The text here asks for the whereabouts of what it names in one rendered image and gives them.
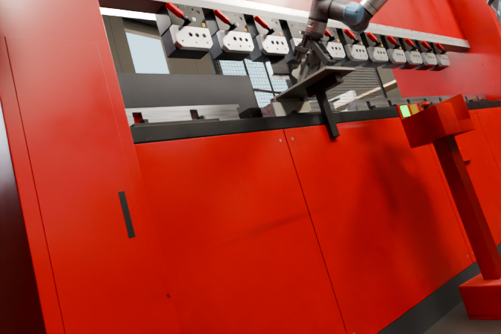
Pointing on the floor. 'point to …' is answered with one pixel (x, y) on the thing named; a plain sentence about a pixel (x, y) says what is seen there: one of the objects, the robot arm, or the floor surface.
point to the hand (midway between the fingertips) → (306, 85)
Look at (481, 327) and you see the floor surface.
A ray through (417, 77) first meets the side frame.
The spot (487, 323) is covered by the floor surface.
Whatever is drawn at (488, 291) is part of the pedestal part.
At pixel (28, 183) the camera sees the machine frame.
